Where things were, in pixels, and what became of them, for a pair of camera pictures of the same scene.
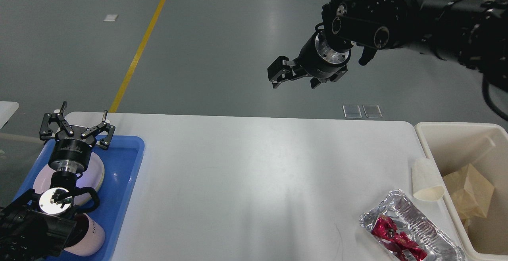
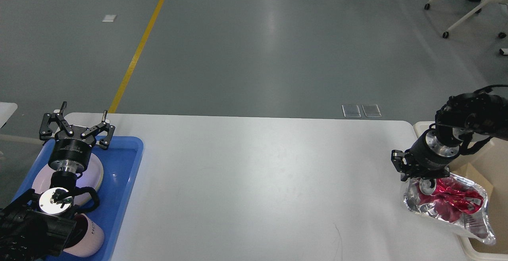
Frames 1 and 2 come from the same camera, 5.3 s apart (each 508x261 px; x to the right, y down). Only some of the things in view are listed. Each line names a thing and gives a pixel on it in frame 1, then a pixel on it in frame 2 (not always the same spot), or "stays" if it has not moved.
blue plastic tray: [122, 161] stays
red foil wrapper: [384, 229] → [451, 199]
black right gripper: [317, 59] → [427, 157]
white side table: [7, 109] stays
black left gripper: [73, 153] stays
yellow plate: [95, 173] stays
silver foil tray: [402, 229] → [451, 198]
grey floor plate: [352, 111] stays
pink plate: [92, 176] stays
